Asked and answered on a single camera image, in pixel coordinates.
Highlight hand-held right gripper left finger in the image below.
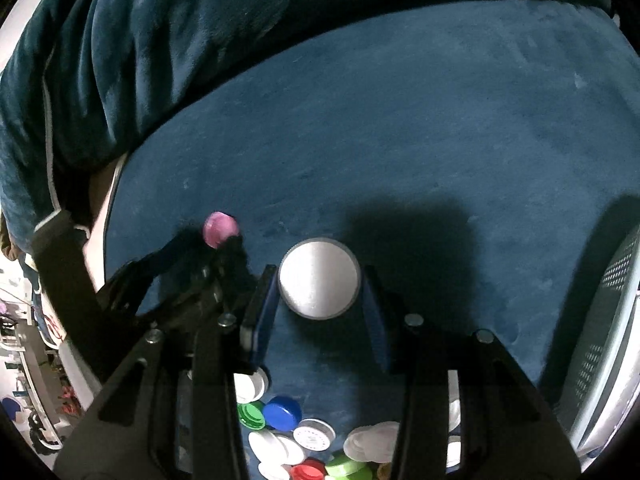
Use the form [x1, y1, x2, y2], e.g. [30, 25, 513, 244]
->
[52, 264, 278, 480]

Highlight blue bottle cap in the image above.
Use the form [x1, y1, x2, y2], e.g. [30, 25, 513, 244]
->
[262, 396, 303, 431]

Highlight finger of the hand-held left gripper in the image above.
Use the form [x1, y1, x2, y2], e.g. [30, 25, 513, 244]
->
[97, 230, 213, 313]
[140, 239, 258, 332]

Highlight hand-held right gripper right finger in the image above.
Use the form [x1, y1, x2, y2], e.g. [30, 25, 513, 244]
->
[362, 265, 583, 480]

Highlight light blue plastic basket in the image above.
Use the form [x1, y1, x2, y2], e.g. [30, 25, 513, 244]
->
[555, 195, 640, 461]

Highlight pink bed sheet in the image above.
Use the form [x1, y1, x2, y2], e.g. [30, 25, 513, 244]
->
[82, 152, 128, 291]

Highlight green bottle cap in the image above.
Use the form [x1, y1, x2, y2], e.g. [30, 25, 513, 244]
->
[237, 401, 266, 431]
[325, 452, 373, 480]

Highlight dark blue plush blanket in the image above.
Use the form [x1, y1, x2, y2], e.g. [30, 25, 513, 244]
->
[0, 0, 621, 261]

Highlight red bottle cap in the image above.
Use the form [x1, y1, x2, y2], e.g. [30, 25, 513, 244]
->
[290, 459, 327, 480]

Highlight white bottle caps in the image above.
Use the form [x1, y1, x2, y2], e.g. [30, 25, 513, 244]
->
[232, 367, 463, 480]

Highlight pink bottle cap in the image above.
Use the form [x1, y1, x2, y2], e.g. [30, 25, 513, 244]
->
[202, 211, 240, 250]

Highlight large white jar lid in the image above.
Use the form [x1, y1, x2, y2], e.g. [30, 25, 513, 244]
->
[277, 237, 362, 322]

